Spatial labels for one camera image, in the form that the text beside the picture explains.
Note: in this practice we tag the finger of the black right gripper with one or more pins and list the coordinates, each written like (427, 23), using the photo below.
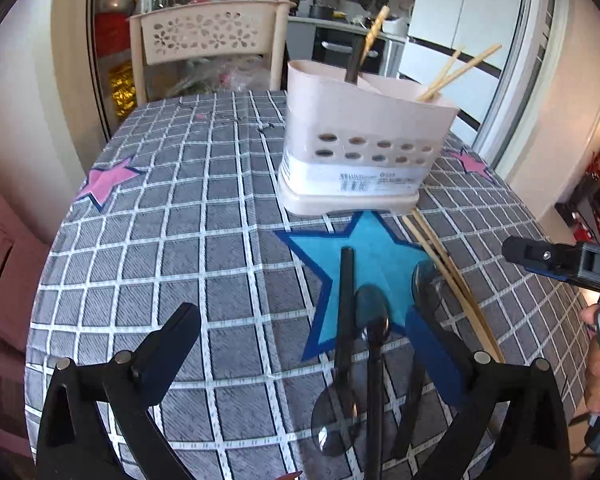
(558, 261)

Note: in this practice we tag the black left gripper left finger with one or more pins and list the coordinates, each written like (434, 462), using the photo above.
(160, 356)

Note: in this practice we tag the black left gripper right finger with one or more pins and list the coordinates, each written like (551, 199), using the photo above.
(444, 355)

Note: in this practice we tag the bamboo chopstick blue band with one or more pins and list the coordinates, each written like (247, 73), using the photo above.
(445, 272)

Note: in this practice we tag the plain bamboo chopstick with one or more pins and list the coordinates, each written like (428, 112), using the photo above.
(469, 65)
(433, 87)
(447, 284)

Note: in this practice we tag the patterned orange wooden chopstick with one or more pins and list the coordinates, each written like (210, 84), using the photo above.
(374, 32)

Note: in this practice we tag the right hand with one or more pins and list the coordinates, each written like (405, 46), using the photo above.
(592, 369)

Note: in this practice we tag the grey checked tablecloth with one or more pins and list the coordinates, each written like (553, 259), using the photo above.
(197, 225)

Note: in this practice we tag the pink cushion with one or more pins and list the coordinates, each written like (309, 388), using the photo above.
(22, 259)

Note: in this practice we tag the beige plastic utensil holder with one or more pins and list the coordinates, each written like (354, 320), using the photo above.
(362, 146)

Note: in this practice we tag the white refrigerator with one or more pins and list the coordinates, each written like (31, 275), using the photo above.
(438, 28)

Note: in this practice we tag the black built-in oven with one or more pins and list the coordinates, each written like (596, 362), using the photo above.
(334, 47)

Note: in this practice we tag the beige plastic chair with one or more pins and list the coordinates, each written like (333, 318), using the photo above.
(208, 29)

